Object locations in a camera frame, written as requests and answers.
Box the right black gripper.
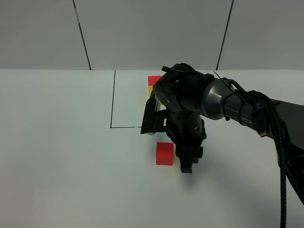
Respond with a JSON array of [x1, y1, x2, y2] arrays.
[[166, 111, 206, 173]]

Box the right braided black cable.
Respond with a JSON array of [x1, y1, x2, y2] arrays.
[[254, 91, 304, 228]]

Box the yellow template block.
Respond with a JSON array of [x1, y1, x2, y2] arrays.
[[149, 85, 166, 111]]

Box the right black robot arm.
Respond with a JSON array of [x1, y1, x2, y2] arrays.
[[142, 63, 304, 180]]

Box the red template block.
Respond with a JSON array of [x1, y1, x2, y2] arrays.
[[148, 76, 162, 86]]

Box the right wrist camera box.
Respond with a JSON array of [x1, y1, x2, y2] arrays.
[[141, 91, 168, 135]]

